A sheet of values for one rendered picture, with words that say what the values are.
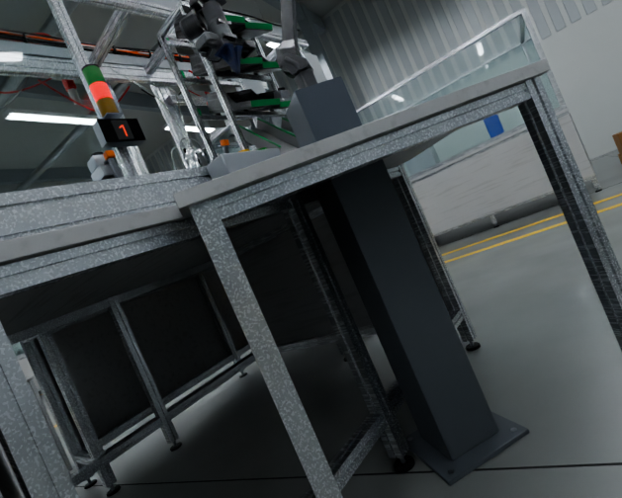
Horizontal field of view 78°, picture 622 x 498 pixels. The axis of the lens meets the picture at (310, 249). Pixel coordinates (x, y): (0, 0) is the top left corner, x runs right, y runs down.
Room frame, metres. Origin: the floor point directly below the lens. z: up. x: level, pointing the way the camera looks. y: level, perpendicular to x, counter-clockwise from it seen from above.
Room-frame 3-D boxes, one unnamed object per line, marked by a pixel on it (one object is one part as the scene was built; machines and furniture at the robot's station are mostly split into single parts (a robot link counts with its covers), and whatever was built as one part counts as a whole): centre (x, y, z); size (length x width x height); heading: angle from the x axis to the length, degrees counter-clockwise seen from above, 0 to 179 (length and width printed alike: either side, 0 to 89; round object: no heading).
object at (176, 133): (2.54, 0.48, 1.56); 0.09 x 0.04 x 1.39; 140
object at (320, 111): (1.09, -0.18, 0.96); 0.14 x 0.14 x 0.20; 14
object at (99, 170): (0.97, 0.40, 1.06); 0.08 x 0.04 x 0.07; 50
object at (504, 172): (5.23, -1.96, 1.13); 3.06 x 1.36 x 2.25; 59
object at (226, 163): (1.02, 0.06, 0.93); 0.21 x 0.07 x 0.06; 140
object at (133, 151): (2.27, 0.72, 1.56); 0.04 x 0.04 x 1.39; 50
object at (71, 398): (2.66, 0.68, 0.43); 2.20 x 0.38 x 0.86; 140
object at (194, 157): (2.20, 0.39, 1.32); 0.14 x 0.14 x 0.38
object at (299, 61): (1.09, -0.17, 1.15); 0.09 x 0.07 x 0.06; 165
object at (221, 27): (1.13, -0.01, 1.33); 0.19 x 0.06 x 0.08; 140
